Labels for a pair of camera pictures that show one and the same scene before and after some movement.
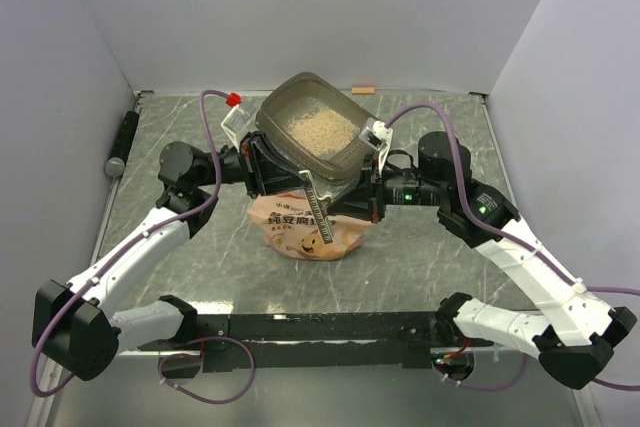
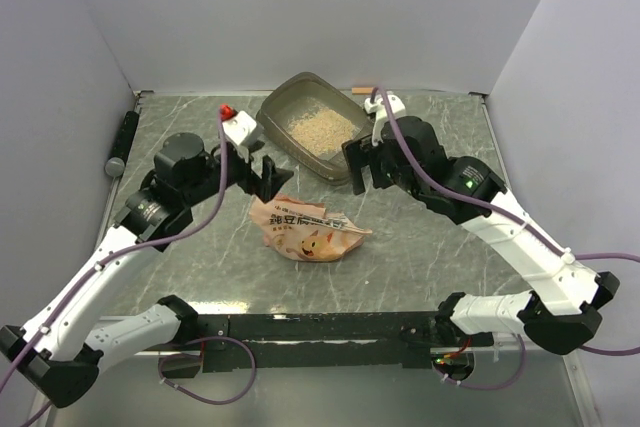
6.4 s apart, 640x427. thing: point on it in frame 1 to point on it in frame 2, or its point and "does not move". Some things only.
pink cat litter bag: [291, 230] does not move
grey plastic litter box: [319, 130] does not move
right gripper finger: [354, 204] to [358, 154]
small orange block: [363, 90] does not move
